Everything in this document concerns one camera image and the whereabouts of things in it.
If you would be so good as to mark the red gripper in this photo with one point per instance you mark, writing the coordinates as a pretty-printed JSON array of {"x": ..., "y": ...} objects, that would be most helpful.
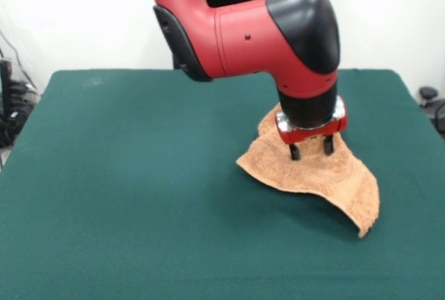
[{"x": 306, "y": 135}]

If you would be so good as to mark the tan terry towel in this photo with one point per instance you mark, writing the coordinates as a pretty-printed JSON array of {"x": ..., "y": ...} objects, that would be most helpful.
[{"x": 313, "y": 174}]

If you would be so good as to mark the dark green table cloth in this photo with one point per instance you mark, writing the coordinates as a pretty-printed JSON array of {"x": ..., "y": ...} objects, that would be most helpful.
[{"x": 104, "y": 244}]

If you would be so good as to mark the black computer tower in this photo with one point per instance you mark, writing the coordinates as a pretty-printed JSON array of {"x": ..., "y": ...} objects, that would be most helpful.
[{"x": 5, "y": 84}]

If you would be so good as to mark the black equipment pile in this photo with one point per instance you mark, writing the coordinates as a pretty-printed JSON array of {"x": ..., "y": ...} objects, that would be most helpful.
[{"x": 17, "y": 105}]

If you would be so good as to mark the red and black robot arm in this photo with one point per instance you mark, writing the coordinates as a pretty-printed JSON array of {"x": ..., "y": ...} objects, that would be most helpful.
[{"x": 243, "y": 42}]

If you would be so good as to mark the black office chair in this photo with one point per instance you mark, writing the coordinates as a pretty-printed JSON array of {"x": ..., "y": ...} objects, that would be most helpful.
[{"x": 434, "y": 105}]

